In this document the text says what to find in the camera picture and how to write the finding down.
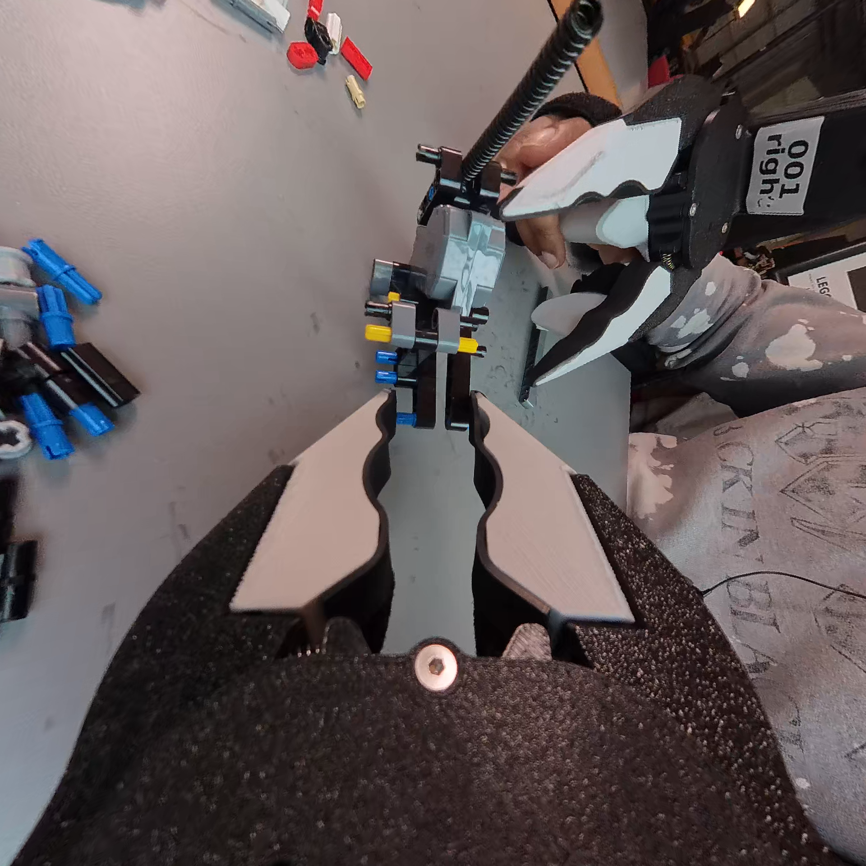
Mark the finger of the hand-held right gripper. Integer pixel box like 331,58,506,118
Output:
530,259,672,388
498,116,683,223

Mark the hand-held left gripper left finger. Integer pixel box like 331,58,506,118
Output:
229,390,399,615

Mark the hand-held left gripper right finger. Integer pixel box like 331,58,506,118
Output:
470,391,637,623

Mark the long grey beam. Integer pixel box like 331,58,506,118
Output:
518,286,552,407

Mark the grey motor toy brick assembly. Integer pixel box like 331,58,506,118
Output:
364,143,522,432

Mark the person's right forearm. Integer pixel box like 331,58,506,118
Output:
639,253,866,417

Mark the person's right hand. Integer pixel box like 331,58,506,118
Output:
496,116,647,273

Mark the black toy set box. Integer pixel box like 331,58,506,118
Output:
774,240,866,312

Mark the person's grey printed shirt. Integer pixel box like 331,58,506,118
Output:
626,386,866,866

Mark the small red flat plate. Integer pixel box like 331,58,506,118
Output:
340,36,374,82

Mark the pile of blue black pins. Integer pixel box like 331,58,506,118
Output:
0,238,142,623

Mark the pile of mixed brick pieces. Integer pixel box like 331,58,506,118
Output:
111,0,292,33

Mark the thin black cable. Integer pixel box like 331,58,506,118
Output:
700,570,866,602

